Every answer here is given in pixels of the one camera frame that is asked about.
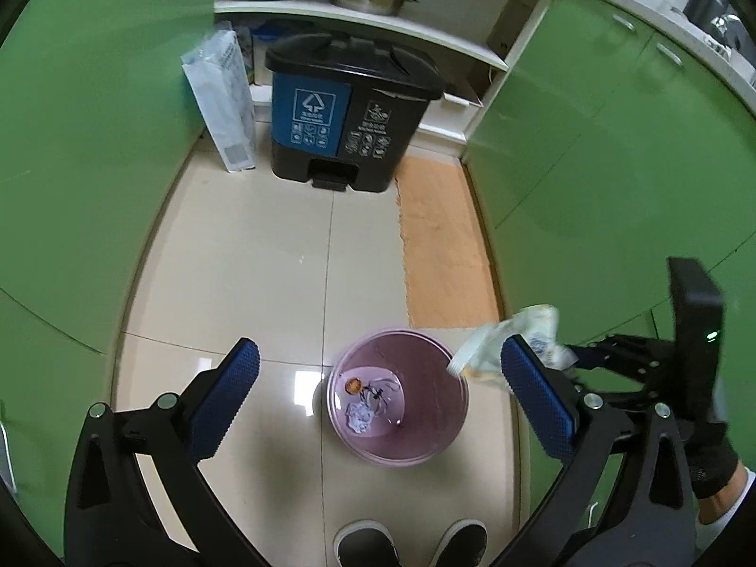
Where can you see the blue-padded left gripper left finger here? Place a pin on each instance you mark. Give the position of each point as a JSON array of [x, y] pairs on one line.
[[110, 518]]

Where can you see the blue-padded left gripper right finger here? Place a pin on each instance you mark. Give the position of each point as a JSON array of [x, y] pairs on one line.
[[622, 496]]

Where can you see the white paper wrapper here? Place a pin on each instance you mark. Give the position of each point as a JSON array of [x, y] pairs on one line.
[[481, 357]]

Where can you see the black dual pedal trash bin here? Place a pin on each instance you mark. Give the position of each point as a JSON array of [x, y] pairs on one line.
[[345, 108]]

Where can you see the black gloved right hand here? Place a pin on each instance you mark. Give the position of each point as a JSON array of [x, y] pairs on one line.
[[711, 459]]

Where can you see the right black shoe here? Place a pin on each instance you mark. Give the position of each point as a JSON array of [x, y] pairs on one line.
[[463, 545]]

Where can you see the black shoe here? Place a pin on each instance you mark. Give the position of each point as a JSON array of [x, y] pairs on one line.
[[463, 545], [365, 543]]

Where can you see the green cabinet doors right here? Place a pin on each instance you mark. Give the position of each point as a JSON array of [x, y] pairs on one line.
[[609, 149]]

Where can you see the green cabinet doors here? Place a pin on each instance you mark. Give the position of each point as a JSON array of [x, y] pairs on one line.
[[96, 120], [609, 149]]

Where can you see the orange floor mat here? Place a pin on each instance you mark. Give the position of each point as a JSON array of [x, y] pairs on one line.
[[448, 274]]

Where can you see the left black shoe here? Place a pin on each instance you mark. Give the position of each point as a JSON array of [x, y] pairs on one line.
[[365, 543]]

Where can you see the pink round waste basket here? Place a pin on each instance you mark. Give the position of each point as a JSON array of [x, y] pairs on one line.
[[391, 400]]

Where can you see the green cabinet doors left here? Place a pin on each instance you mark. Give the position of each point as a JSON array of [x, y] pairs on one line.
[[96, 120]]

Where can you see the white open shelf unit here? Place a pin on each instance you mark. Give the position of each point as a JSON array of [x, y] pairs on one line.
[[475, 44]]

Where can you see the white printed paper bag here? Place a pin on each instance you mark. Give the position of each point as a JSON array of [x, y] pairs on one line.
[[217, 76]]

